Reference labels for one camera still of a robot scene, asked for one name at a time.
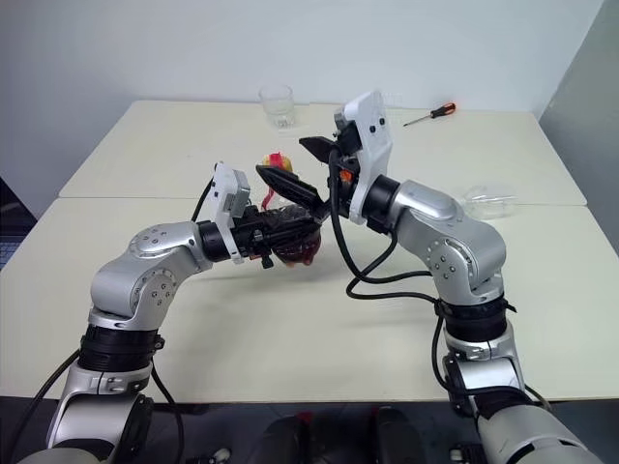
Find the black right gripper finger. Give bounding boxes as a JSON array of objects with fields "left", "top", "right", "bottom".
[
  {"left": 254, "top": 164, "right": 335, "bottom": 219},
  {"left": 298, "top": 137, "right": 339, "bottom": 164}
]

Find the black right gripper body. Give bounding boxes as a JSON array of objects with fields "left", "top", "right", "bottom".
[{"left": 331, "top": 123, "right": 362, "bottom": 217}]

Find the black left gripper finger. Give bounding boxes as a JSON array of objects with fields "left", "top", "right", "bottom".
[
  {"left": 268, "top": 206, "right": 318, "bottom": 224},
  {"left": 270, "top": 222, "right": 323, "bottom": 247}
]

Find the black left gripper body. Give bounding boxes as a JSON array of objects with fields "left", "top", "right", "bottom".
[{"left": 232, "top": 205, "right": 275, "bottom": 270}]

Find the clear plastic bottle red liquid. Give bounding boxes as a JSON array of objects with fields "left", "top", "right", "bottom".
[{"left": 260, "top": 163, "right": 324, "bottom": 271}]

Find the wine glass with dark drink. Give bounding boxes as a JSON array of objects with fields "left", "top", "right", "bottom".
[{"left": 457, "top": 182, "right": 521, "bottom": 221}]

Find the clear glass tumbler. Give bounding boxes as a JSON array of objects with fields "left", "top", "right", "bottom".
[{"left": 258, "top": 84, "right": 304, "bottom": 131}]

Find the dark blue furniture piece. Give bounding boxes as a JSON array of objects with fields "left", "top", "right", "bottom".
[{"left": 0, "top": 176, "right": 38, "bottom": 267}]

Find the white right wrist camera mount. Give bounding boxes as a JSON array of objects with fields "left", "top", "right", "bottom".
[{"left": 333, "top": 90, "right": 393, "bottom": 224}]

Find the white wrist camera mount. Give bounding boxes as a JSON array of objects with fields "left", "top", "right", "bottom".
[
  {"left": 211, "top": 162, "right": 252, "bottom": 265},
  {"left": 333, "top": 90, "right": 393, "bottom": 224}
]

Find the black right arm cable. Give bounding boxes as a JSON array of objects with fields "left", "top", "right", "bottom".
[{"left": 326, "top": 149, "right": 485, "bottom": 417}]

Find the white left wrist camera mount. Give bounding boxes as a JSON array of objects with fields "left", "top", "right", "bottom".
[{"left": 211, "top": 162, "right": 252, "bottom": 265}]

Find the orange black handled screwdriver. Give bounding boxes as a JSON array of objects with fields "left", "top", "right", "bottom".
[{"left": 403, "top": 101, "right": 457, "bottom": 128}]

